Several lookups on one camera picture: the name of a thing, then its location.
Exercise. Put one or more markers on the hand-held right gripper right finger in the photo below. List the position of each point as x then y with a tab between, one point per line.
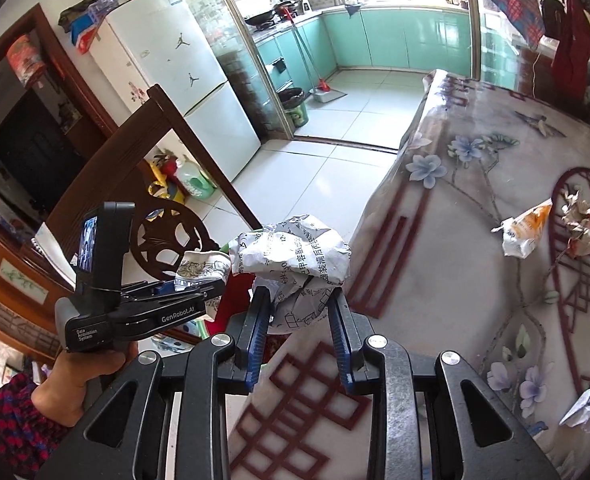
341	360

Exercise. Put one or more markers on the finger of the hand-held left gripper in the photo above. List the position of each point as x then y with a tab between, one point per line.
207	291

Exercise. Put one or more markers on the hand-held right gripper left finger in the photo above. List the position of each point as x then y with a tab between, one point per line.
256	360

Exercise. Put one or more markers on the sketch printed paper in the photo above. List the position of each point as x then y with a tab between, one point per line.
200	267

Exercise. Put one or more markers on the white printed paper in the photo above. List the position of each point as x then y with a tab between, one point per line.
290	255

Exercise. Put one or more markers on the person's left forearm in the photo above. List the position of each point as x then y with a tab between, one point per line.
10	425

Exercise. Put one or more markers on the person's left hand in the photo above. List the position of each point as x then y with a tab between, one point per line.
70	380

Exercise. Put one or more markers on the wooden sideboard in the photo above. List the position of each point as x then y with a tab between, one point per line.
5	280

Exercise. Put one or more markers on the green detergent bottle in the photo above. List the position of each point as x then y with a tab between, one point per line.
195	182

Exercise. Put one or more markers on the floral printed tablecloth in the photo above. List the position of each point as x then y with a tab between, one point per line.
450	310

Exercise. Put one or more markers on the yellow red toy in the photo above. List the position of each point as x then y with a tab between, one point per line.
162	177

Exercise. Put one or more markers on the dark carved wooden chair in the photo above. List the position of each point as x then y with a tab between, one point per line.
125	160

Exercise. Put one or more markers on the black kitchen waste bin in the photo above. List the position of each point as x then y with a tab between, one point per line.
295	110

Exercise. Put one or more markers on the orange white snack wrapper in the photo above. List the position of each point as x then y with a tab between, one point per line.
525	235

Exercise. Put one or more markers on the white refrigerator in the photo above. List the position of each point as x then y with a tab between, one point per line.
175	70

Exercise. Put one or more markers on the grey dustpan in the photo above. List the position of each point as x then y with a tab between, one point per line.
327	96

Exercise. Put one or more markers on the red lantern decoration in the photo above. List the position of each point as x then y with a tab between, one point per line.
25	60

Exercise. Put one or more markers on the black wok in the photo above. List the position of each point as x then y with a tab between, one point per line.
260	19

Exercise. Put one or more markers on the crumpled brown paper ball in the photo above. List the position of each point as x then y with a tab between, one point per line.
582	222

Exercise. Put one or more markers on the red blue white package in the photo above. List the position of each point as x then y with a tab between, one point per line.
87	37

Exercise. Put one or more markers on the white bottle on counter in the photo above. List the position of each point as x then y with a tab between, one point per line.
304	4

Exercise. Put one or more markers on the clear plastic box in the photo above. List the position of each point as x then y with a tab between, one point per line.
104	6

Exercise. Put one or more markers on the dark cloth on refrigerator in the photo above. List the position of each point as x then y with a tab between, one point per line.
77	12

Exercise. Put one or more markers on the teal kitchen base cabinets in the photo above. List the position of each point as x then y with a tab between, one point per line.
400	40

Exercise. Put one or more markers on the dark red hanging garment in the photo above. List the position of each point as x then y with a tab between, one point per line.
572	45

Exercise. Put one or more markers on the plaid hanging towel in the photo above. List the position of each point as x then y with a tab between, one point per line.
517	5

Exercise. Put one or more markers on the black hanging bag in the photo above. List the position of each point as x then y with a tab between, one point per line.
552	17

